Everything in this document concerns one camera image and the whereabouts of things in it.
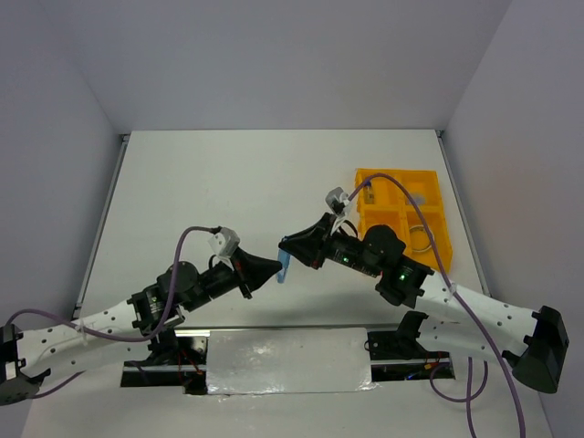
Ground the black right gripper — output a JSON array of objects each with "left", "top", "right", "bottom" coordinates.
[{"left": 278, "top": 212, "right": 381, "bottom": 277}]

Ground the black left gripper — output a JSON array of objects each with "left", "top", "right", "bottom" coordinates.
[{"left": 184, "top": 245, "right": 282, "bottom": 311}]

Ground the blue highlighter marker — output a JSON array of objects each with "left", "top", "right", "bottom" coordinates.
[{"left": 276, "top": 249, "right": 291, "bottom": 284}]

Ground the small blue-capped glue bottle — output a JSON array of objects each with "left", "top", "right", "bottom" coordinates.
[{"left": 361, "top": 181, "right": 375, "bottom": 205}]

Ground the beige tape roll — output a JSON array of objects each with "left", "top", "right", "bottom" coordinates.
[{"left": 409, "top": 224, "right": 434, "bottom": 254}]

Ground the clear round pin container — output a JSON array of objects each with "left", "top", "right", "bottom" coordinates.
[{"left": 407, "top": 193, "right": 428, "bottom": 205}]

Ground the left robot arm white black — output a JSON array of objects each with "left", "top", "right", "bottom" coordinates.
[{"left": 1, "top": 248, "right": 282, "bottom": 405}]

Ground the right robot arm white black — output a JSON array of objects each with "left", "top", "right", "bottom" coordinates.
[{"left": 278, "top": 214, "right": 569, "bottom": 393}]

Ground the silver foil sheet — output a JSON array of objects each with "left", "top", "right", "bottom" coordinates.
[{"left": 206, "top": 328, "right": 375, "bottom": 395}]

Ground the yellow four-compartment tray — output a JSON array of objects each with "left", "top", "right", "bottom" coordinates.
[{"left": 355, "top": 168, "right": 453, "bottom": 271}]

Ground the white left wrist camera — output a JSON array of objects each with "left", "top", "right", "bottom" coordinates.
[{"left": 209, "top": 226, "right": 240, "bottom": 259}]

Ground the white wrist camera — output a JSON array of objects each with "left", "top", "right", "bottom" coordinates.
[
  {"left": 209, "top": 226, "right": 240, "bottom": 259},
  {"left": 325, "top": 187, "right": 352, "bottom": 234}
]

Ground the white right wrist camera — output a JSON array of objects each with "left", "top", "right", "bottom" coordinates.
[{"left": 325, "top": 187, "right": 352, "bottom": 234}]

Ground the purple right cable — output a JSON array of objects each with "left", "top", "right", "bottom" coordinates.
[{"left": 341, "top": 172, "right": 528, "bottom": 438}]

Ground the purple cable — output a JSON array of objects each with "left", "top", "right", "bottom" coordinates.
[
  {"left": 8, "top": 224, "right": 223, "bottom": 399},
  {"left": 341, "top": 172, "right": 528, "bottom": 438}
]

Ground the black base rail with wiring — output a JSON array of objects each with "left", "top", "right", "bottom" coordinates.
[{"left": 120, "top": 327, "right": 454, "bottom": 396}]

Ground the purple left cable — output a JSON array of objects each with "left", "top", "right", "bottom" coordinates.
[{"left": 8, "top": 224, "right": 223, "bottom": 399}]

